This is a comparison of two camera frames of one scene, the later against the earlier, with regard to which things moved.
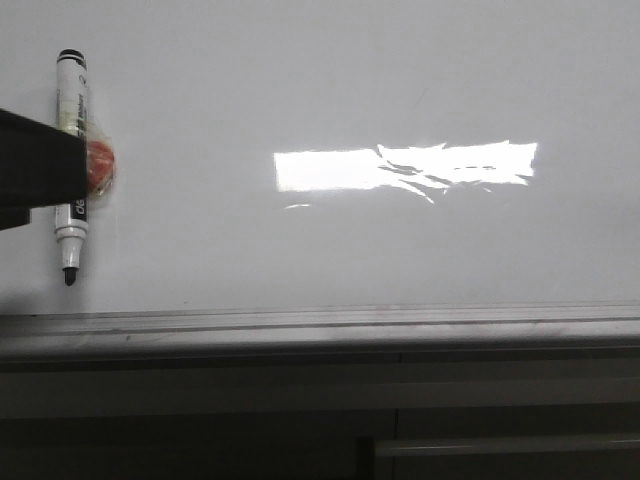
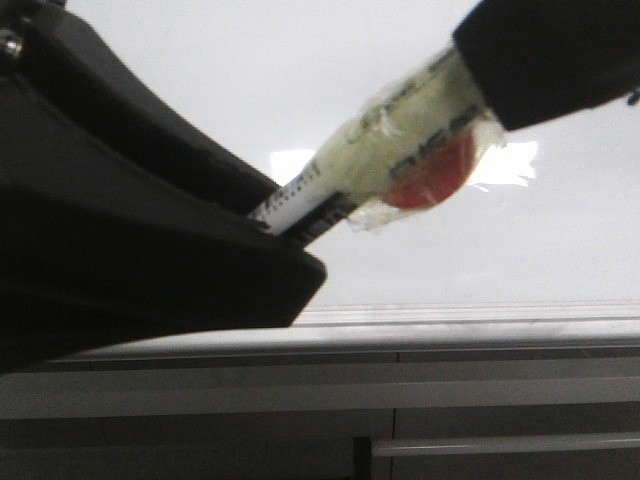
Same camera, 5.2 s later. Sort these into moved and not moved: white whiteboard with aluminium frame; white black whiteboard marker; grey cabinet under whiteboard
Moved: white black whiteboard marker
Not moved: white whiteboard with aluminium frame; grey cabinet under whiteboard
